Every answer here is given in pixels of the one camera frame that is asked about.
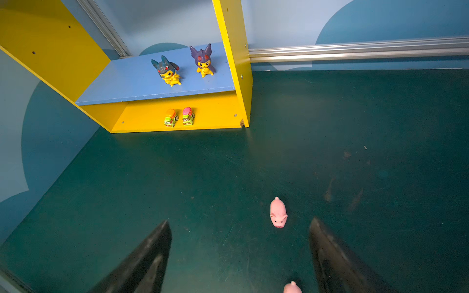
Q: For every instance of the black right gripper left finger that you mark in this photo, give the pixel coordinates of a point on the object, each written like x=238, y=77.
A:
x=143, y=270

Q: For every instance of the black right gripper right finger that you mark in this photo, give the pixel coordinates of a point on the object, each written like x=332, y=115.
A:
x=337, y=268

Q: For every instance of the pink toy pig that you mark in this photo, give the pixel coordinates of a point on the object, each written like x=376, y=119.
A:
x=292, y=287
x=278, y=213

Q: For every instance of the blue yellow toy figure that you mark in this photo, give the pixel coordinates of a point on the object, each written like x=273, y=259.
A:
x=168, y=71

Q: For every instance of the purple yellow star toy figure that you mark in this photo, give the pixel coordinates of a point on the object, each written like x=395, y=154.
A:
x=203, y=60

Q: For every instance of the yellow toy shelf unit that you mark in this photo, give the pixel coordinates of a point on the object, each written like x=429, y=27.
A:
x=126, y=95

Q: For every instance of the left aluminium frame post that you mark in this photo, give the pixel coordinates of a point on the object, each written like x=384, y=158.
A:
x=105, y=27

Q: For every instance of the rear aluminium frame bar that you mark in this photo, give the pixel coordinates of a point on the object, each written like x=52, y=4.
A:
x=396, y=49

